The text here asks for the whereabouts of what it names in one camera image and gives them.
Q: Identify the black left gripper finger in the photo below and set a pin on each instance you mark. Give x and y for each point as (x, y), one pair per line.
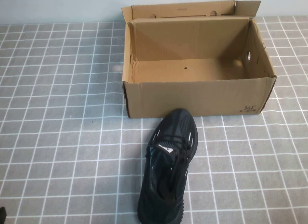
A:
(2, 215)

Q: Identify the brown cardboard shoe box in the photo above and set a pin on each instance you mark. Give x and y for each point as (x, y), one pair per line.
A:
(192, 98)

